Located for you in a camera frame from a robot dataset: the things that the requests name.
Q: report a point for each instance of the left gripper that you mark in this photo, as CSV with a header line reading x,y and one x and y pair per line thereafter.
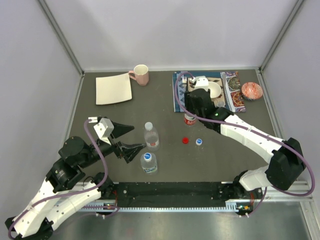
x,y
130,150

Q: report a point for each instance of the white-cap red-label bottle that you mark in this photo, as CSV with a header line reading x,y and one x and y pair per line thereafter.
x,y
151,137

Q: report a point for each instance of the small blue-cap water bottle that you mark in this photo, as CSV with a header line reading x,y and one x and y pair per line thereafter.
x,y
148,162

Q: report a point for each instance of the red bottle cap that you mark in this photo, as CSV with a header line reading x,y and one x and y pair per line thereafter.
x,y
185,140

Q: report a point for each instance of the red-cap red-label bottle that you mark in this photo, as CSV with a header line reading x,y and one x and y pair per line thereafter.
x,y
189,120

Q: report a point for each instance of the blue white bottle cap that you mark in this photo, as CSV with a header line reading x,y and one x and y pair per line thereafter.
x,y
199,142

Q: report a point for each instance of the clear label-free plastic bottle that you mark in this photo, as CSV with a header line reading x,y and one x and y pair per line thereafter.
x,y
221,104

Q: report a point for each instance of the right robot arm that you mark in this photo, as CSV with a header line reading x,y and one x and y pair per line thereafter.
x,y
283,165

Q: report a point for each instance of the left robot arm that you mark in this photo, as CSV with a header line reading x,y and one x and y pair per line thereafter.
x,y
77,178

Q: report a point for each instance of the white square plate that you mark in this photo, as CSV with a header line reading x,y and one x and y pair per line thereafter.
x,y
113,89

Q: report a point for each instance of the pink mug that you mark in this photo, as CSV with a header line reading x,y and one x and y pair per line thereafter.
x,y
140,74

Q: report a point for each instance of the floral square plate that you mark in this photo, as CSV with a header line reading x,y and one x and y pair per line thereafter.
x,y
217,80

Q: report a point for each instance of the white bowl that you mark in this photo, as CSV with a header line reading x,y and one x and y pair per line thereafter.
x,y
215,89

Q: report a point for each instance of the red patterned bowl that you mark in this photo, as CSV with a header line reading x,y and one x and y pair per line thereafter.
x,y
251,91

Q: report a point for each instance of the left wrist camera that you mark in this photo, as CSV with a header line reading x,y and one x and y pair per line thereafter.
x,y
103,127

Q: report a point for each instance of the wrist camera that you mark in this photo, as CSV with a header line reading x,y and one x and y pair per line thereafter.
x,y
103,127
199,82

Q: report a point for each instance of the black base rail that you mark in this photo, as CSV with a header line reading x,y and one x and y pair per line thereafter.
x,y
173,194

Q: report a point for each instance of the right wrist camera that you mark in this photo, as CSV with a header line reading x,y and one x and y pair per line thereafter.
x,y
199,82

